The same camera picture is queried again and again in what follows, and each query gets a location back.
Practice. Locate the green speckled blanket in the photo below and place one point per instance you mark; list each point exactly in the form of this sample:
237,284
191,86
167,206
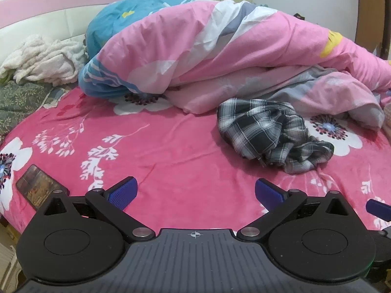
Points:
21,103

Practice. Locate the pink white headboard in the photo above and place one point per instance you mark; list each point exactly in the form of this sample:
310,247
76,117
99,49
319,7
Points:
45,18

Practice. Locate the pink floral bed sheet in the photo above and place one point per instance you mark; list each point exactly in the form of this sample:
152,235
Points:
168,158

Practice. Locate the black smartphone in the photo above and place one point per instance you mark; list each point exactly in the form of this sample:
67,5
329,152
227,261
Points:
38,186

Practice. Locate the white radiator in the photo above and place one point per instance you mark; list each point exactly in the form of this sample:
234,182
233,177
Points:
7,265

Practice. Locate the white fluffy blanket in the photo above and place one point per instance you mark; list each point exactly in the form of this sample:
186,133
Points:
42,61

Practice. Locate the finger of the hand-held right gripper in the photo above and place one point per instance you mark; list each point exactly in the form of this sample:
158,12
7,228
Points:
380,209

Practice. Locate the pink floral quilt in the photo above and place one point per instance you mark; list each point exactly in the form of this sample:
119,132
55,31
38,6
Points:
244,52

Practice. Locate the black white plaid pants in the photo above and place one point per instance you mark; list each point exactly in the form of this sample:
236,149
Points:
262,131

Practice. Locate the brown wooden door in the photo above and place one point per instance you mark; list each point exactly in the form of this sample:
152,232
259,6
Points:
371,12

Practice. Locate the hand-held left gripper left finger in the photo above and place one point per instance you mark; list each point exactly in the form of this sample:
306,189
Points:
123,192

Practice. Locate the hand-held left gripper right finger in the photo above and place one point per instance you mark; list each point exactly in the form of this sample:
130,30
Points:
268,193

